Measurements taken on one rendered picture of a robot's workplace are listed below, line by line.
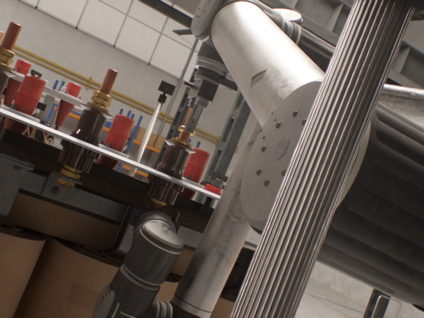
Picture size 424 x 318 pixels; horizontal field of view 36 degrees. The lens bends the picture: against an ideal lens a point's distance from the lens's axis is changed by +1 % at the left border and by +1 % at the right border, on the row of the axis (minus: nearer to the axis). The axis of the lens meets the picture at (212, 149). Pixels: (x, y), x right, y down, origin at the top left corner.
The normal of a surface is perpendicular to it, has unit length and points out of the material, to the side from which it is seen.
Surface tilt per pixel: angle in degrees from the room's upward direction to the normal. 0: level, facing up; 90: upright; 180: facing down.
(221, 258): 91
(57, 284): 90
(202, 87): 90
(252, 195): 92
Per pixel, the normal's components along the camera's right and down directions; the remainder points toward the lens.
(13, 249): 0.65, 0.22
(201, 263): -0.41, -0.25
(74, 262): -0.19, -0.14
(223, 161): 0.47, 0.13
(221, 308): 0.17, 0.00
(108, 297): -0.77, -0.47
